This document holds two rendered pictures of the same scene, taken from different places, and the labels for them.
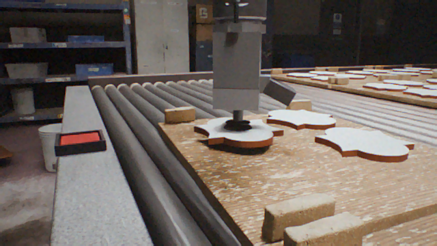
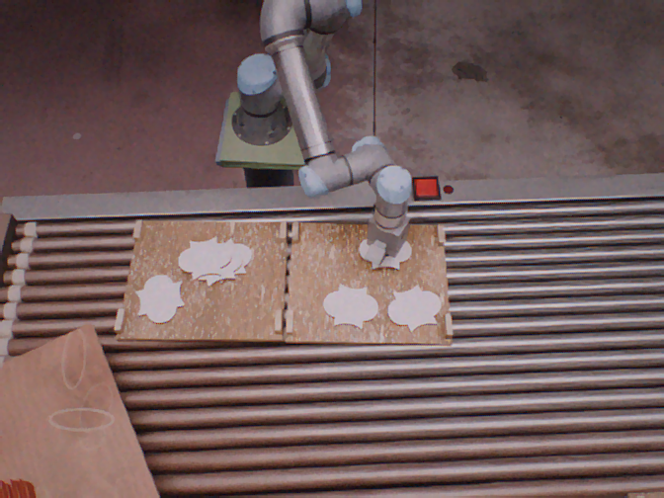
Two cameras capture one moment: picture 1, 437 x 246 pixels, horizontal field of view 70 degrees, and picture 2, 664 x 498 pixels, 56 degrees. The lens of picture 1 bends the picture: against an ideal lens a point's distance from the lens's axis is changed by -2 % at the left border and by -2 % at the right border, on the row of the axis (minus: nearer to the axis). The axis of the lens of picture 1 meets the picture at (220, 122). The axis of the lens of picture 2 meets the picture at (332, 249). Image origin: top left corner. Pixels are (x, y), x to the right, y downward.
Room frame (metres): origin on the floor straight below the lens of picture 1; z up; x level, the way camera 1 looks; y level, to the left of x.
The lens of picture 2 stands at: (0.66, -0.89, 2.36)
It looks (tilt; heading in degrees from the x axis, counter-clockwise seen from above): 58 degrees down; 112
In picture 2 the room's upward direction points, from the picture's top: straight up
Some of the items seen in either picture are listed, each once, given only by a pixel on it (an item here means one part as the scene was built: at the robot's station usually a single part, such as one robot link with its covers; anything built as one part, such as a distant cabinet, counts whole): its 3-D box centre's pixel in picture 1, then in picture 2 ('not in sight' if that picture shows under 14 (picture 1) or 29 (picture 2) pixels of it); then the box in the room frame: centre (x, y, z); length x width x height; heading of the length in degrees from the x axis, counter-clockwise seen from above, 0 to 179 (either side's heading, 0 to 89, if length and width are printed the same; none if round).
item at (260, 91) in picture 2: not in sight; (260, 82); (-0.04, 0.30, 1.07); 0.13 x 0.12 x 0.14; 45
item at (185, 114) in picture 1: (179, 115); (441, 235); (0.59, 0.08, 0.95); 0.06 x 0.02 x 0.03; 111
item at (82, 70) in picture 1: (95, 69); not in sight; (4.69, 1.84, 0.72); 0.50 x 0.38 x 0.16; 102
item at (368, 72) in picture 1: (382, 73); not in sight; (1.56, -0.80, 0.94); 0.41 x 0.35 x 0.04; 25
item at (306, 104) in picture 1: (298, 105); (448, 326); (0.68, -0.17, 0.95); 0.06 x 0.02 x 0.03; 111
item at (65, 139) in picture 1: (80, 142); (426, 189); (0.50, 0.23, 0.92); 0.06 x 0.06 x 0.01; 25
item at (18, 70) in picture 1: (28, 70); not in sight; (4.36, 2.66, 0.74); 0.44 x 0.36 x 0.20; 96
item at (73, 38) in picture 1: (84, 39); not in sight; (4.60, 1.92, 1.14); 0.50 x 0.38 x 0.11; 118
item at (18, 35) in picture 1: (29, 35); not in sight; (4.41, 2.61, 1.20); 0.36 x 0.28 x 0.22; 97
